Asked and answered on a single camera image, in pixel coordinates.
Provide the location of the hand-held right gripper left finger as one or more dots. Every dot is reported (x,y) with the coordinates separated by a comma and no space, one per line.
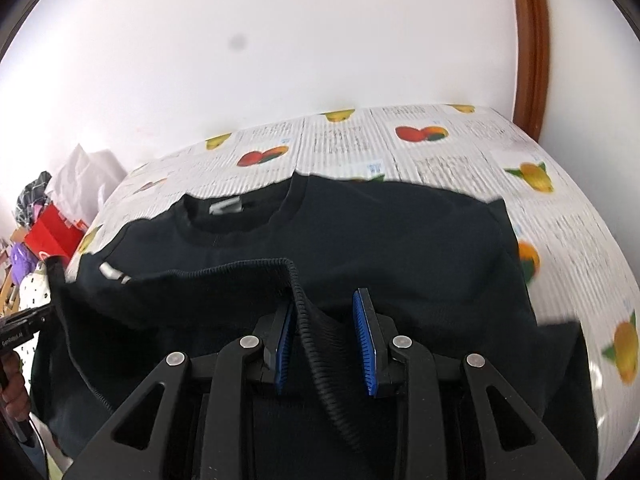
(285,345)

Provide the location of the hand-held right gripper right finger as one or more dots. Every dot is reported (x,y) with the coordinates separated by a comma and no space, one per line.
(365,340)

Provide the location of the black sweatshirt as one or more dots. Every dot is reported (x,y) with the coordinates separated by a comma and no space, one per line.
(425,240)

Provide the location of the person's left hand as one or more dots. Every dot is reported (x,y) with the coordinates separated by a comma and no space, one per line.
(14,385)

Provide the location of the wooden headboard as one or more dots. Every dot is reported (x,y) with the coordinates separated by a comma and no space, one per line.
(7,280)

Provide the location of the purple bag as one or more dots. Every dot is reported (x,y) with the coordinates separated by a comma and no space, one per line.
(22,262)

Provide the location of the red paper bag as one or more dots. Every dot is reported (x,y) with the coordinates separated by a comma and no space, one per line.
(50,235)

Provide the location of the plaid cloth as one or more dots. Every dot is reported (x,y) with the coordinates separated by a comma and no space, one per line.
(32,195)

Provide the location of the white plastic bag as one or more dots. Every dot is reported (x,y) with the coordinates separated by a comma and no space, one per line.
(85,180)

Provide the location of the fruit print tablecloth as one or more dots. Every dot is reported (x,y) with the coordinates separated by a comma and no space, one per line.
(350,145)

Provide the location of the brown wooden door frame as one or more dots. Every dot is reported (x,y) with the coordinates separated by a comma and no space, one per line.
(532,50)

